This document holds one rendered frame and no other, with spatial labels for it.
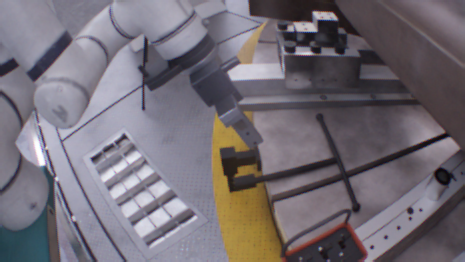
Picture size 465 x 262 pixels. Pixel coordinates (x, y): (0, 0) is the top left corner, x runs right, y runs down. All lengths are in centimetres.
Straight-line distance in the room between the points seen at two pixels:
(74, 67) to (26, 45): 9
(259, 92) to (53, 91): 153
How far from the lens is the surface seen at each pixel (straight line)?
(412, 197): 109
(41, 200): 71
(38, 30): 41
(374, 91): 197
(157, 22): 47
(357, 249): 81
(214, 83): 50
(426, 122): 203
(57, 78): 40
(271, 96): 183
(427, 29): 114
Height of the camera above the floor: 152
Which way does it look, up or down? 44 degrees down
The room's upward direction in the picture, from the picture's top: 8 degrees counter-clockwise
